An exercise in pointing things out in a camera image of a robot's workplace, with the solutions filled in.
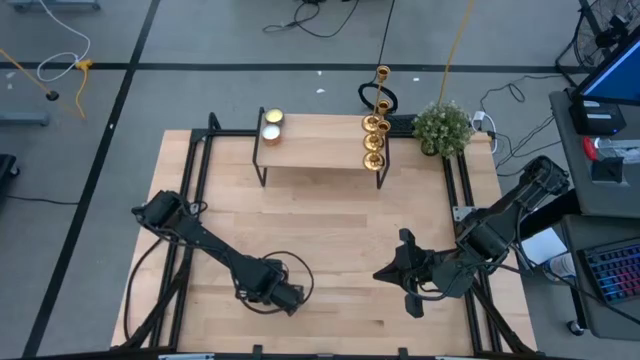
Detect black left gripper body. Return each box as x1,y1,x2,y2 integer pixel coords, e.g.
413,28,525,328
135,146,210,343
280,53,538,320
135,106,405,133
259,272,307,317

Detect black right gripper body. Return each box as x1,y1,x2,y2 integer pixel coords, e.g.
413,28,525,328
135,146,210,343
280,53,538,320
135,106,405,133
412,248,442,296

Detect tall brass candlestick holder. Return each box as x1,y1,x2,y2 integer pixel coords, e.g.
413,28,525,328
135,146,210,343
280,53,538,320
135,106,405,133
361,64,392,134

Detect orange patterned candle tin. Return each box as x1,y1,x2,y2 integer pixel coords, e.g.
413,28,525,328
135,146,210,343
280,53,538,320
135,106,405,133
261,124,283,147

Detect white paper sheet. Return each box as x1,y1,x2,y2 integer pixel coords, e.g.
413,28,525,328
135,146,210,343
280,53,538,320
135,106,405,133
517,227,570,266

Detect black power strip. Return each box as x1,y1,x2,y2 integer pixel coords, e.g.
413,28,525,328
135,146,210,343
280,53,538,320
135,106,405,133
386,113,420,138

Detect potted green plant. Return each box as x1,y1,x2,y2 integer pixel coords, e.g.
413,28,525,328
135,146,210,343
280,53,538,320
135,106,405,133
411,100,474,158

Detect white blue plastic bag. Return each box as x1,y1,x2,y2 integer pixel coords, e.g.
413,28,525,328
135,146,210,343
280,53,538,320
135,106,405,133
544,251,577,280

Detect wooden shelf with black legs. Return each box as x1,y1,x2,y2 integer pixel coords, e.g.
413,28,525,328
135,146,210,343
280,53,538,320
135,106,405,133
251,106,392,191

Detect white power adapter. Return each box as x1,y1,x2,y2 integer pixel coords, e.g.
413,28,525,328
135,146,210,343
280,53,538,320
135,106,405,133
471,109,500,155

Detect grey rolling cart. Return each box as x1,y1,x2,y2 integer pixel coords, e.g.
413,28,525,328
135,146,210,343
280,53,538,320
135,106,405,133
559,214,640,342

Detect backlit colourful keyboard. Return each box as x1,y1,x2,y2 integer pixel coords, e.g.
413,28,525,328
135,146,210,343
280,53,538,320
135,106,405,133
577,238,640,307

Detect grey desk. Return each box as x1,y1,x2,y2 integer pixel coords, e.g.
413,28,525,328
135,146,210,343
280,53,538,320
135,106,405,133
548,88,640,220

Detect small black box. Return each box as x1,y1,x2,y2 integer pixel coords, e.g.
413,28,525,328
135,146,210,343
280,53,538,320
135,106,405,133
590,156,626,185

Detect clear plastic bag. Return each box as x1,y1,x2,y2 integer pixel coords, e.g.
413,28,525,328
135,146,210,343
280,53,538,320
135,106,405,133
597,137,640,165

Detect black desktop device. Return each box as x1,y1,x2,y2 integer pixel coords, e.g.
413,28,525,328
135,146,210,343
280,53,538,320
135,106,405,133
568,98,628,137

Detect computer monitor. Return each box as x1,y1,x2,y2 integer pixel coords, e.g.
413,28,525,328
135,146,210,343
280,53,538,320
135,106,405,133
571,29,640,107

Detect black floor fan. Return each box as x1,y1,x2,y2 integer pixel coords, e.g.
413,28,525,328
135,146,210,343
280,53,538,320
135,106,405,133
554,0,640,76

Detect black webcam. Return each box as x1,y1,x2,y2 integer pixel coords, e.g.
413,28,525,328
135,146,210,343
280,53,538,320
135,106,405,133
594,14,632,50

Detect black floor object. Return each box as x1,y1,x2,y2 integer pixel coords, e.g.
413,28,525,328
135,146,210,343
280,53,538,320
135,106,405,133
0,152,21,182

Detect grey cart base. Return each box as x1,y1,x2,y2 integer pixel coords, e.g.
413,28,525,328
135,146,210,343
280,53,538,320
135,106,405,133
0,109,52,127

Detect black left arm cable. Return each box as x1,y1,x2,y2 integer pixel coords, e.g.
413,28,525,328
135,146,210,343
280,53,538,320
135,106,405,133
238,250,316,316

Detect black aluminium rig frame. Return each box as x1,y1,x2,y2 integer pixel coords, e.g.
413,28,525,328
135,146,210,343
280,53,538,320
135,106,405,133
110,110,546,360

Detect black coiled cable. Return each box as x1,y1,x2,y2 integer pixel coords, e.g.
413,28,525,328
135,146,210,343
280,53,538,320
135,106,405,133
356,0,400,116

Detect black arm base cable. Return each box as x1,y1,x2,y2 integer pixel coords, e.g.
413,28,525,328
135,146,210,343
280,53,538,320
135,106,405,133
122,234,171,342

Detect black desk cables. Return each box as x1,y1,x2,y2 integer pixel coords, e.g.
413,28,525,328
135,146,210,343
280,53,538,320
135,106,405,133
478,73,569,179

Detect yellow hanging cord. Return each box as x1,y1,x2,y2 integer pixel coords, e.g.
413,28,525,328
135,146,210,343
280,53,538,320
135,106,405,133
437,0,476,106

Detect black floor cable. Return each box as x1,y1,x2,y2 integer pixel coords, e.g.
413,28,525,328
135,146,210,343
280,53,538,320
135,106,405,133
0,192,81,207
262,0,362,40

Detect yellow cable with plug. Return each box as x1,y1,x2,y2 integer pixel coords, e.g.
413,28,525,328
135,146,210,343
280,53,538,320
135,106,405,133
73,58,96,121

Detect yellow cable with black end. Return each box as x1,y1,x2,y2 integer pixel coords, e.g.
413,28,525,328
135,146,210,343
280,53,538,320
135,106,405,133
0,47,61,103

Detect white floor cable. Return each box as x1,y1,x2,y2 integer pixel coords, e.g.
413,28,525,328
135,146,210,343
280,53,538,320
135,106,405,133
36,0,93,83

